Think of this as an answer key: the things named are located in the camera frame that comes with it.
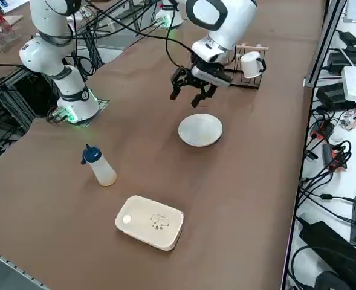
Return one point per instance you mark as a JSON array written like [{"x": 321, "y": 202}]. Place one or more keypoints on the aluminium edge rail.
[{"x": 14, "y": 266}]

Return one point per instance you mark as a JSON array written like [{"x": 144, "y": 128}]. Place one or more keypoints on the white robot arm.
[
  {"x": 173, "y": 18},
  {"x": 223, "y": 27}
]

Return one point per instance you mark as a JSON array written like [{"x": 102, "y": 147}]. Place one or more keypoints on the black steel frame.
[{"x": 29, "y": 90}]

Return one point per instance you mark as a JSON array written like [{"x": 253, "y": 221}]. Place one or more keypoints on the aluminium camera post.
[{"x": 324, "y": 39}]

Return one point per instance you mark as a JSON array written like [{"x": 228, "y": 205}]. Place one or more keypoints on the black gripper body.
[{"x": 192, "y": 79}]

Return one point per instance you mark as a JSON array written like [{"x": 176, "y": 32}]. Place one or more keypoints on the beige lunch box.
[{"x": 147, "y": 222}]

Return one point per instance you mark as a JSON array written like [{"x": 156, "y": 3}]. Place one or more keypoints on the transparent blue-capped sauce bottle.
[{"x": 105, "y": 173}]

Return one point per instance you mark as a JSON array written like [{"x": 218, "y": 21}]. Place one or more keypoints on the black adapter red plug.
[{"x": 328, "y": 154}]

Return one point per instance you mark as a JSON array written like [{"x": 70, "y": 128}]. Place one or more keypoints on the red black connector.
[{"x": 322, "y": 130}]

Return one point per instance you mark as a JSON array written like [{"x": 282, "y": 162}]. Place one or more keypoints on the white round plate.
[{"x": 200, "y": 130}]

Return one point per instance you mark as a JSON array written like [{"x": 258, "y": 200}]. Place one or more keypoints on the black power adapter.
[
  {"x": 330, "y": 96},
  {"x": 348, "y": 37},
  {"x": 338, "y": 62}
]

